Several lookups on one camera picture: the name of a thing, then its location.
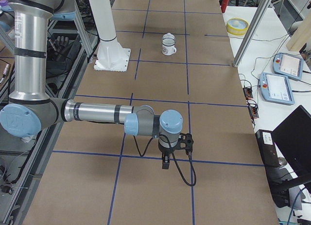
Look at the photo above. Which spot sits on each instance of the far teach pendant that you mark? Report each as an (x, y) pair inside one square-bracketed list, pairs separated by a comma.
[(288, 65)]

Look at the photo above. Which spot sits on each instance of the orange circuit board far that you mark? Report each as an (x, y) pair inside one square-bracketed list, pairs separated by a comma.
[(248, 92)]

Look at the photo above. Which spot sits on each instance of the yellow tape roll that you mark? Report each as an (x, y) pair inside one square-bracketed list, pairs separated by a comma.
[(237, 26)]

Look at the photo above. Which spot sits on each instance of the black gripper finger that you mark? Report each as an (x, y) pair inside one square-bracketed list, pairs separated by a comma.
[(165, 162)]

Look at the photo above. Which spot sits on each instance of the orange circuit board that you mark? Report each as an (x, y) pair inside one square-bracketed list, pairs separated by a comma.
[(248, 92), (253, 110)]

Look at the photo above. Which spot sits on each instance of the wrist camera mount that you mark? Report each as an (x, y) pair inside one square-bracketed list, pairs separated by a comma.
[(185, 142)]

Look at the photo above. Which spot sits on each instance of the white enamel mug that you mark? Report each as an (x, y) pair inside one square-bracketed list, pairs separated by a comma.
[(169, 50)]

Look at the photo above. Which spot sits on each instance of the clear plastic funnel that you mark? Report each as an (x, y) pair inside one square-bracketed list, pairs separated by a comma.
[(168, 42)]

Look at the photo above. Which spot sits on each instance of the teach pendant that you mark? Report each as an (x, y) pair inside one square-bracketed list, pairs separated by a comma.
[(276, 88), (288, 65)]

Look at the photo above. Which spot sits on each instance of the black laptop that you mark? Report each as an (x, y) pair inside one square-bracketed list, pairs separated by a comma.
[(293, 139)]

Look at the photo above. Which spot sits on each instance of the red cylinder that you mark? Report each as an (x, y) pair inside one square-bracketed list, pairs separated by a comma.
[(224, 5)]

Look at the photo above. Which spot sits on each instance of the wooden beam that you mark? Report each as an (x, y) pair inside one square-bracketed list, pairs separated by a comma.
[(301, 36)]

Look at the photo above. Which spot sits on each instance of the orange circuit board near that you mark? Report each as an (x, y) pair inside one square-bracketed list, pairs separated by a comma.
[(253, 110)]

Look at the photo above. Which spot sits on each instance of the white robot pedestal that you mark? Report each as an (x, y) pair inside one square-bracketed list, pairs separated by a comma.
[(111, 56)]

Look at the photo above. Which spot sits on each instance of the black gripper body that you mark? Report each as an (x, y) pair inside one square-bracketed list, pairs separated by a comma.
[(165, 151)]

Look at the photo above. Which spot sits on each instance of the aluminium frame post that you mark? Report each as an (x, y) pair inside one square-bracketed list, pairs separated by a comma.
[(260, 11)]

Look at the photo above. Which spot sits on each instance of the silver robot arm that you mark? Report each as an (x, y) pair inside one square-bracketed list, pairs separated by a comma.
[(31, 110)]

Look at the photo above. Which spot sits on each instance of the near teach pendant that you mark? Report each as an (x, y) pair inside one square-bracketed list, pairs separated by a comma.
[(276, 88)]

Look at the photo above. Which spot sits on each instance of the black computer box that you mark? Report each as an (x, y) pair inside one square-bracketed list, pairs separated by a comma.
[(267, 148)]

